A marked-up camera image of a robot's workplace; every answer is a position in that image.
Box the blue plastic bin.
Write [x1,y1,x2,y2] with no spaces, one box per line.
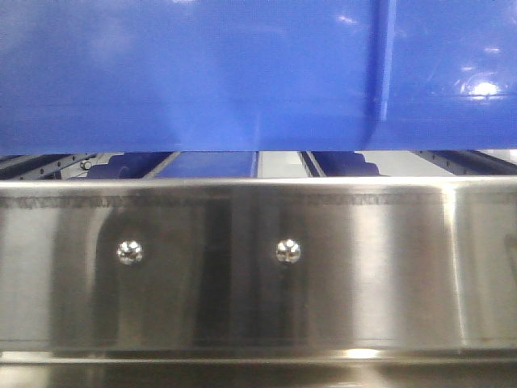
[1,1,516,154]

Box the blue conveyor belt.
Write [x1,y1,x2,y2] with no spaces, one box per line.
[64,150,393,179]

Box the right round-head steel bolt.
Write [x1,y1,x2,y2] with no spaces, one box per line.
[275,238,301,264]

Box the round-head steel bolt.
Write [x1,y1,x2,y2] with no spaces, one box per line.
[275,238,301,264]
[116,240,144,266]

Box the left round-head steel bolt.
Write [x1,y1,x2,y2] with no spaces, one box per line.
[116,240,144,266]

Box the stainless steel conveyor side rail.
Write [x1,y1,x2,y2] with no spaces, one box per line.
[1,177,516,387]

